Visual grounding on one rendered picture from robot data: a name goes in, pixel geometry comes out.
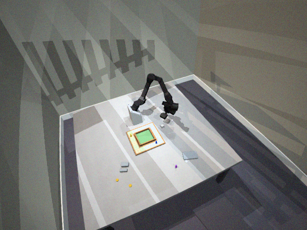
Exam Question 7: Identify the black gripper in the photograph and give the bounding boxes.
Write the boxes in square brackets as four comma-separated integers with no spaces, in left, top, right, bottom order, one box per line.
[160,108,170,119]

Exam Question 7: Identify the cream game board with green tray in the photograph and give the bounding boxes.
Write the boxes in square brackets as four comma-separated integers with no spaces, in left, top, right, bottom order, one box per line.
[127,123,164,154]

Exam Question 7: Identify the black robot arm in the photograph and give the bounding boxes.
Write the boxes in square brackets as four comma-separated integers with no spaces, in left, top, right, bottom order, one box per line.
[130,74,178,115]

